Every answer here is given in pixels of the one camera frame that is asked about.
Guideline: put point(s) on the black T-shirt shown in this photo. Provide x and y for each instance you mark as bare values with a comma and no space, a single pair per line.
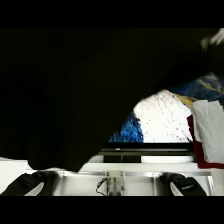
66,93

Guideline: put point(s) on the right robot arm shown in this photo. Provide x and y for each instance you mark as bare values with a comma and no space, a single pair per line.
181,186

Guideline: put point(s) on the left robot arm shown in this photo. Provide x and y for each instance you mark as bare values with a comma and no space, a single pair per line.
31,185

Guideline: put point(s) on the red garment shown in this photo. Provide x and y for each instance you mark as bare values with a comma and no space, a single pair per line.
200,156

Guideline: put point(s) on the grey garment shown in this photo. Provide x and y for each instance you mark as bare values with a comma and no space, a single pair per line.
210,130

